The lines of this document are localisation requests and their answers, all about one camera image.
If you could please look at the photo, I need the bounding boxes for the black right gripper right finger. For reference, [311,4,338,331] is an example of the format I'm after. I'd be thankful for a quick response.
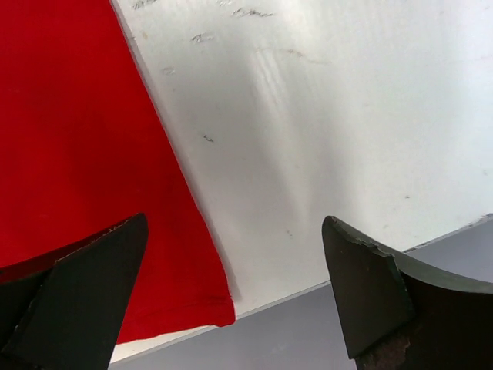
[322,216,492,369]

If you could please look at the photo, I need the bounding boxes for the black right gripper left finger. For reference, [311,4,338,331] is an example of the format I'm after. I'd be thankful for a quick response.
[1,214,149,370]

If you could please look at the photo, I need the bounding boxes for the red trousers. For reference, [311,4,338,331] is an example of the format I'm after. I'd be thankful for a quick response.
[1,1,236,343]

